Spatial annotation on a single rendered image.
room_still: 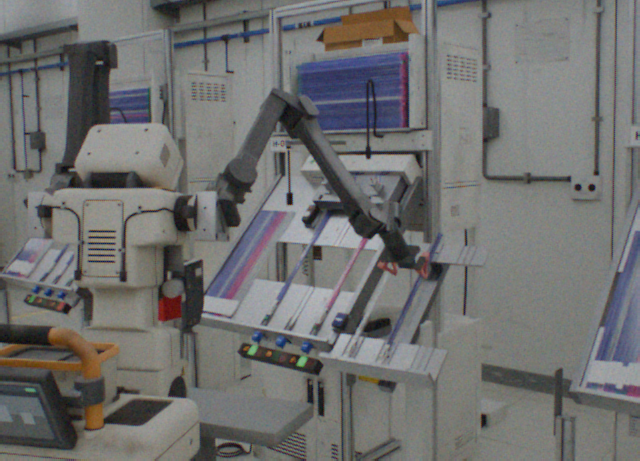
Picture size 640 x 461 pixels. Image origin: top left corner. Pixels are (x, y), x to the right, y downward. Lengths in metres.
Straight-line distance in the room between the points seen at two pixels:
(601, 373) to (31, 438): 1.29
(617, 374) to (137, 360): 1.15
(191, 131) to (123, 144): 1.97
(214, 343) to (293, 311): 1.49
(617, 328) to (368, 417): 1.06
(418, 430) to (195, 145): 2.03
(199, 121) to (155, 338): 2.14
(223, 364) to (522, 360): 1.62
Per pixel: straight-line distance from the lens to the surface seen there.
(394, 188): 2.57
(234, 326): 2.62
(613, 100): 3.89
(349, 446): 2.41
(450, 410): 3.00
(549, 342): 4.13
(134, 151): 1.76
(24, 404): 1.42
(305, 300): 2.50
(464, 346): 3.02
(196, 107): 3.77
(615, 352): 1.97
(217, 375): 3.99
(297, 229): 2.77
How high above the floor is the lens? 1.32
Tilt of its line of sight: 5 degrees down
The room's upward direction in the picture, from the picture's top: 1 degrees counter-clockwise
